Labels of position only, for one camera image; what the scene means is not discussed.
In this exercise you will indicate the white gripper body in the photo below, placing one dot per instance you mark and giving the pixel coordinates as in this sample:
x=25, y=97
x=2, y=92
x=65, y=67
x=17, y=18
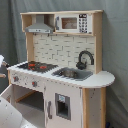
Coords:
x=3, y=63

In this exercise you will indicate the white oven door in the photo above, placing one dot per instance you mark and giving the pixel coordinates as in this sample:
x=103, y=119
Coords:
x=8, y=94

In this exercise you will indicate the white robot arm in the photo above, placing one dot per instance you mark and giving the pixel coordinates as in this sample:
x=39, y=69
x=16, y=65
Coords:
x=10, y=117

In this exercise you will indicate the wooden toy kitchen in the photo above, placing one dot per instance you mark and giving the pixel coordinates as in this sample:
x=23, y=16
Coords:
x=62, y=83

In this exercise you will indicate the red left stove knob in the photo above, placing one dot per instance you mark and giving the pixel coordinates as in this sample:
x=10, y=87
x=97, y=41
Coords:
x=15, y=78

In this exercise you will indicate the red stove knob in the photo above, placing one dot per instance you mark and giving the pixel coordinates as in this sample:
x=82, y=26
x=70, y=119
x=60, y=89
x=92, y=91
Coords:
x=34, y=83
x=15, y=78

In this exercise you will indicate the red right stove knob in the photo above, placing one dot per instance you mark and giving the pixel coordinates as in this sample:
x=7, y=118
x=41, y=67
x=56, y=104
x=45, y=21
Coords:
x=34, y=83

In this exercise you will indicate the black toy stovetop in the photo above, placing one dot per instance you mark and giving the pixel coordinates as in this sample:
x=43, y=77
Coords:
x=37, y=66

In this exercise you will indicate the grey range hood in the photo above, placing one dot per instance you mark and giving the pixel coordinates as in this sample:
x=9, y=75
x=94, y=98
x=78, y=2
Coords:
x=39, y=26

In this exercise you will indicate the grey toy sink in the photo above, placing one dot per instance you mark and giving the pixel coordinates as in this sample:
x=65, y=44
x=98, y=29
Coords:
x=73, y=74

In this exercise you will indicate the white cabinet door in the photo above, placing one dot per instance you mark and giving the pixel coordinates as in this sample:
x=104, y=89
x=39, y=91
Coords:
x=62, y=106

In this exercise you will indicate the toy microwave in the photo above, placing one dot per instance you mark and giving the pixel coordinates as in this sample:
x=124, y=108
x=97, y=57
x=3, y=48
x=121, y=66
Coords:
x=73, y=23

